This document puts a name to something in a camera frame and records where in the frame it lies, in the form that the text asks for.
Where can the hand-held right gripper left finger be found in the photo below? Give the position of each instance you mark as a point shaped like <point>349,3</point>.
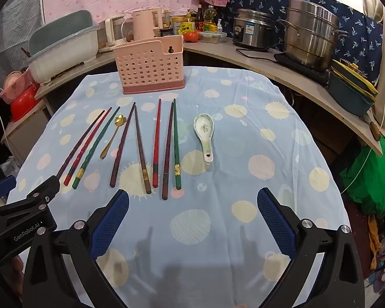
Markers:
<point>110,223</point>

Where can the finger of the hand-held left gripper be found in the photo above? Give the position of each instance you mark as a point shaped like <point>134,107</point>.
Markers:
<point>35,195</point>
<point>0,187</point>

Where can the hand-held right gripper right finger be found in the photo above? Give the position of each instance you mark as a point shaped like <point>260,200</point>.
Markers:
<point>276,223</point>

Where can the red twisted chopstick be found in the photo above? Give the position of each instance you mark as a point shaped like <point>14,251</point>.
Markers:
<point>88,146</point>

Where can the dark purple twisted chopstick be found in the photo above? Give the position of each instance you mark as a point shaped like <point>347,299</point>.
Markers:
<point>83,139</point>

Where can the green twisted chopstick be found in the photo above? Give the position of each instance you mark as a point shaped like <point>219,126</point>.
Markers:
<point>97,147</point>

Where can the green straight chopstick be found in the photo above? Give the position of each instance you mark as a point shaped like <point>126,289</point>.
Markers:
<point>176,143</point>

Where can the pink perforated utensil holder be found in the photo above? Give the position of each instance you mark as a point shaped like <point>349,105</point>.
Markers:
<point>147,67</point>

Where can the beige low cabinet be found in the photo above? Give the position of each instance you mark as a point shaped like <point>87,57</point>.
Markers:
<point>22,138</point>

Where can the light blue printed tablecloth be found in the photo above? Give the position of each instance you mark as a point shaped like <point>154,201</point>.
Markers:
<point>231,173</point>

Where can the maroon twisted chopstick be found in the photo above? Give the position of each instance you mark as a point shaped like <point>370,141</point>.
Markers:
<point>123,144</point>

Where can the brown straight chopstick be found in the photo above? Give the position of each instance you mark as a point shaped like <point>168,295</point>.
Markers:
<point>141,149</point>

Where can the red plastic basin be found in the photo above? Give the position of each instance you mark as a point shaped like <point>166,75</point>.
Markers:
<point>25,106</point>

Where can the red straight chopstick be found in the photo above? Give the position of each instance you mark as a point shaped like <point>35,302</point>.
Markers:
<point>157,142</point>

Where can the gold flower-shaped spoon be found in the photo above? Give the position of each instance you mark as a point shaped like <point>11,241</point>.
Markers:
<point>118,121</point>

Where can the pink plastic basket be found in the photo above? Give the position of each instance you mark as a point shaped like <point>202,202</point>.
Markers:
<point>16,86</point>

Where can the green plastic bag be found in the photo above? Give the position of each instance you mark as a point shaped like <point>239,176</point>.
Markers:
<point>372,179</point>

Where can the white ceramic soup spoon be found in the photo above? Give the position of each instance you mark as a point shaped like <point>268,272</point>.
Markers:
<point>203,126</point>

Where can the teal and white storage bin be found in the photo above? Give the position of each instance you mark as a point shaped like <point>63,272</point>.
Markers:
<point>64,54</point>

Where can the dark green lidded container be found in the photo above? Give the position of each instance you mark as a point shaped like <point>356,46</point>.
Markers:
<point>349,96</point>

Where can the grey striped cloth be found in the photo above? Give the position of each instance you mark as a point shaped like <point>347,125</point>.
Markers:
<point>9,32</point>

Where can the black induction cooker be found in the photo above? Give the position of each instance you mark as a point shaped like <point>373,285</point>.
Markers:
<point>295,65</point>

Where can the white glass kettle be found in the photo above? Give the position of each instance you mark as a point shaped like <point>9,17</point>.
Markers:
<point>110,32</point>

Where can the stainless steel steamer pot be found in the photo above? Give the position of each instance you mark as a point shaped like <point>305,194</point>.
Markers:
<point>311,35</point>

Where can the steel rice cooker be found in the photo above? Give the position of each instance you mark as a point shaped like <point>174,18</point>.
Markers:
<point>253,32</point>

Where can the clear lidded food container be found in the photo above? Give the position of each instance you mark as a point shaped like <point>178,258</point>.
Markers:
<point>213,37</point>

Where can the pink electric kettle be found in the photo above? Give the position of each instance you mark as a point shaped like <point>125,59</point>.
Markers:
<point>142,24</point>

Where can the red tomato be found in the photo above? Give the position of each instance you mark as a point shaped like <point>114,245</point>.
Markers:
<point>192,36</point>

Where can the small white bottle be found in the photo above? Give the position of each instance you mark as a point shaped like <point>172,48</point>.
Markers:
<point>219,25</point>

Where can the yellow seasoning packet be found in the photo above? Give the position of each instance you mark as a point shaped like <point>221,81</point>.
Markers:
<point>187,28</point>

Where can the jar with orange lid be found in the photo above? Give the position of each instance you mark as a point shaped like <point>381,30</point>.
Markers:
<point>178,24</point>

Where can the yellow capped sauce bottle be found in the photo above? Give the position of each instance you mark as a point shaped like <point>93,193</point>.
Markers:
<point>166,19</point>

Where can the yellow cooking oil bottle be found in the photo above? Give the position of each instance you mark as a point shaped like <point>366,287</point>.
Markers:
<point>211,17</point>

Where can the dark soy sauce bottle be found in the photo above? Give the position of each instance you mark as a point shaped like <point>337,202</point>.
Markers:
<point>200,17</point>

